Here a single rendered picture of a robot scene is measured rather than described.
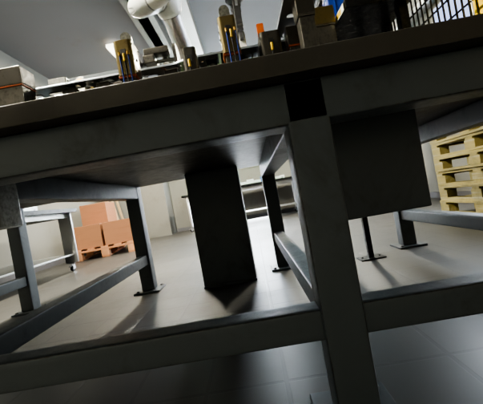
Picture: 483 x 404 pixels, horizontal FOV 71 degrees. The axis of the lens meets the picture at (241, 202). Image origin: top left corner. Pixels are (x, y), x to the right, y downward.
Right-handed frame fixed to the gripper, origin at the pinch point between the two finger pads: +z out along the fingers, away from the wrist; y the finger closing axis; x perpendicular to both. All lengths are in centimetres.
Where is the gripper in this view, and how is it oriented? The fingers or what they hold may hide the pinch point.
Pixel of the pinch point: (242, 42)
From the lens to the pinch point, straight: 147.0
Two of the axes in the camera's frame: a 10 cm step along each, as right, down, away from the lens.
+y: 0.0, 0.1, -10.0
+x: 9.8, -1.8, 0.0
